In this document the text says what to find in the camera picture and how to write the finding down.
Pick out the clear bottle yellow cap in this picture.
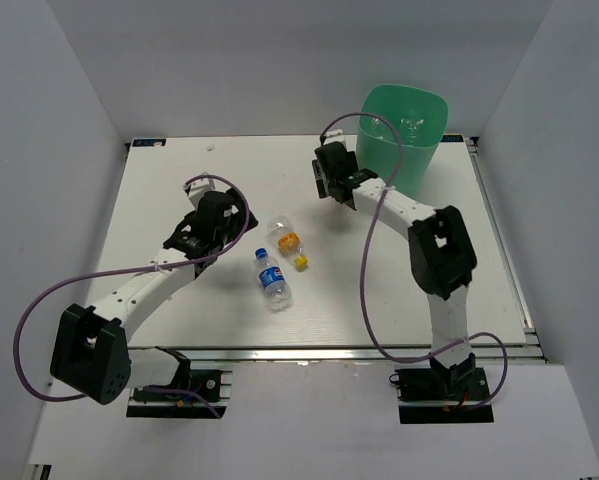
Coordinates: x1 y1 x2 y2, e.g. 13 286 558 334
266 215 309 271

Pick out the clear Pepsi bottle blue cap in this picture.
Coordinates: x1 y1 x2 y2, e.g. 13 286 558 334
254 248 292 311

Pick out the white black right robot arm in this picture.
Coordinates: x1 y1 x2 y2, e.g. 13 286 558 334
312 141 477 399

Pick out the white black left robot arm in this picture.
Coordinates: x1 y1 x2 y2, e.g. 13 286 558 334
50 188 258 405

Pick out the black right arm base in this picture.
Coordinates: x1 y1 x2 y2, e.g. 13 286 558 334
389 353 494 425

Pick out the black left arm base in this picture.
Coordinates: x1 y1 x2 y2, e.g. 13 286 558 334
126 348 233 420

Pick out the green plastic bin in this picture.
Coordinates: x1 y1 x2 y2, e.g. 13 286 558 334
355 84 449 197

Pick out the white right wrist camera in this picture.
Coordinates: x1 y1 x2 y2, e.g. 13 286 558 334
320 129 346 146

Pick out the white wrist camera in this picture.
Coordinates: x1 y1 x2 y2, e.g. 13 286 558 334
182 172 219 205
320 129 346 146

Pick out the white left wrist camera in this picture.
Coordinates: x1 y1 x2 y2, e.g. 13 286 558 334
182 172 219 205

